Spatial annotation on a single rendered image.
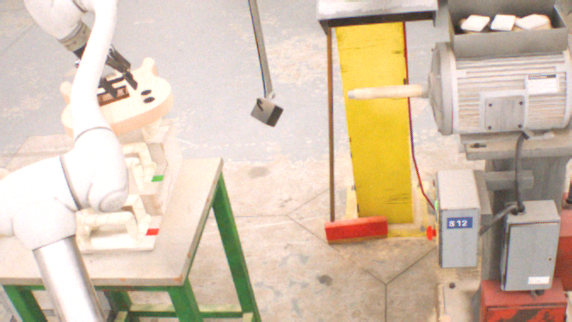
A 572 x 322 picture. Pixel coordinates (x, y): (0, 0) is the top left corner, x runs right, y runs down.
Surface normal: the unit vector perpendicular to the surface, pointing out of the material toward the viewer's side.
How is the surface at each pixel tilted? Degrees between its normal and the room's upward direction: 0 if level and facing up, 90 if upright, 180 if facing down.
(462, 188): 0
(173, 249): 0
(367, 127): 90
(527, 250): 90
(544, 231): 90
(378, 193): 90
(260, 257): 0
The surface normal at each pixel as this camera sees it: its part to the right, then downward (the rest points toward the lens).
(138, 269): -0.16, -0.81
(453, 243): -0.13, 0.58
